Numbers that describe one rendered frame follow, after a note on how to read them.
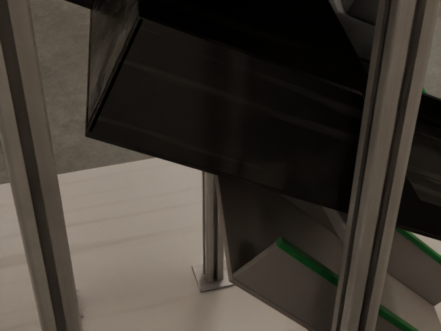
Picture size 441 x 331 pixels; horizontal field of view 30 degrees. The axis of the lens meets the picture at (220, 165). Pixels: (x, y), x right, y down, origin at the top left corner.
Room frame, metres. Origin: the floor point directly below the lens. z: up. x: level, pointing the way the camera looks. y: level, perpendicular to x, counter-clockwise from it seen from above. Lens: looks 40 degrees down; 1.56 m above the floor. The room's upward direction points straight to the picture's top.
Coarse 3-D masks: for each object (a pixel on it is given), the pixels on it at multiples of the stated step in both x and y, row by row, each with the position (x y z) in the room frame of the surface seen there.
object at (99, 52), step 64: (128, 0) 0.36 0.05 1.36; (192, 0) 0.46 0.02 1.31; (256, 0) 0.46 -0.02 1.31; (320, 0) 0.46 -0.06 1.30; (128, 64) 0.33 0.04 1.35; (192, 64) 0.33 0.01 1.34; (256, 64) 0.33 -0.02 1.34; (320, 64) 0.46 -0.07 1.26; (128, 128) 0.33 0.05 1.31; (192, 128) 0.33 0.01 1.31; (256, 128) 0.33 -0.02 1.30; (320, 128) 0.34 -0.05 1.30; (320, 192) 0.34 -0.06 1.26
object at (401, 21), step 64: (0, 0) 0.27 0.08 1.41; (384, 0) 0.32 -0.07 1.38; (0, 64) 0.26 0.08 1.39; (384, 64) 0.31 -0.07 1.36; (0, 128) 0.26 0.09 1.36; (384, 128) 0.31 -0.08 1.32; (384, 192) 0.32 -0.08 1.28; (64, 256) 0.26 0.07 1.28; (384, 256) 0.31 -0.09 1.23; (64, 320) 0.27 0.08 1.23
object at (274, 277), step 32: (224, 192) 0.42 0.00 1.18; (256, 192) 0.44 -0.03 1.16; (224, 224) 0.38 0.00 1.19; (256, 224) 0.41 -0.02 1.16; (288, 224) 0.44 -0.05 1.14; (320, 224) 0.47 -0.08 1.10; (256, 256) 0.34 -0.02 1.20; (288, 256) 0.34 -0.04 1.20; (320, 256) 0.43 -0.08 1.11; (416, 256) 0.48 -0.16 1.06; (256, 288) 0.34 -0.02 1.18; (288, 288) 0.34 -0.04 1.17; (320, 288) 0.34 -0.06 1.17; (384, 288) 0.45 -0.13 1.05; (416, 288) 0.48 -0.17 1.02; (320, 320) 0.34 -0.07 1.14; (384, 320) 0.34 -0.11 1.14; (416, 320) 0.44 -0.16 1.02
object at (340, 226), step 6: (324, 210) 0.36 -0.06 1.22; (330, 210) 0.35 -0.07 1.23; (336, 210) 0.35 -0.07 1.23; (330, 216) 0.35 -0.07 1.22; (336, 216) 0.35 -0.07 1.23; (342, 216) 0.34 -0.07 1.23; (336, 222) 0.34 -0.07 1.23; (342, 222) 0.34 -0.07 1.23; (336, 228) 0.34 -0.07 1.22; (342, 228) 0.34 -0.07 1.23; (342, 234) 0.34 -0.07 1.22; (342, 240) 0.33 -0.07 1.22
